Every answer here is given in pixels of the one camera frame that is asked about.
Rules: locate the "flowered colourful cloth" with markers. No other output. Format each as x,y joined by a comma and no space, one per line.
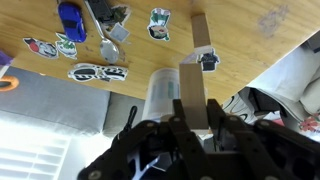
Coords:
310,123

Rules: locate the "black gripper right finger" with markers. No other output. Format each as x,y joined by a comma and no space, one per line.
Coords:
276,153

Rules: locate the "green cartoon figure sticker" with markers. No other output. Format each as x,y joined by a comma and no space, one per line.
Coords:
159,28

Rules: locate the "light wooden block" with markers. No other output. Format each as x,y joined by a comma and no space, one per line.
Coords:
201,30
191,93

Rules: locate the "white window blind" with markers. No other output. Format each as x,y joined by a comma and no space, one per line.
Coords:
33,160

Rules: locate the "white purple product package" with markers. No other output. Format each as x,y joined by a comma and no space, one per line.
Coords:
4,59

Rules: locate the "red white cartoon sticker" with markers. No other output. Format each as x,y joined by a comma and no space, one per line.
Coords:
41,47

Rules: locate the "blue toy car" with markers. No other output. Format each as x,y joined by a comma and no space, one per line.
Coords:
71,21

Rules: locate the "clear plastic cup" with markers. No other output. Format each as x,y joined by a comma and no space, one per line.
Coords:
161,93

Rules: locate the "sunglasses sticker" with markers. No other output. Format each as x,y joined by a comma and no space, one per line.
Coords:
98,72

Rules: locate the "black cartoon figure sticker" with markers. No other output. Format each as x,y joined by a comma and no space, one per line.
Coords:
208,60

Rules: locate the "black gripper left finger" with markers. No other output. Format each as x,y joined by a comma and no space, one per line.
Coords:
140,156

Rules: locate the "green white cartoon sticker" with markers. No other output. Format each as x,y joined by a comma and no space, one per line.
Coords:
66,46

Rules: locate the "grey fabric couch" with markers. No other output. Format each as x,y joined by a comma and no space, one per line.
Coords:
50,100

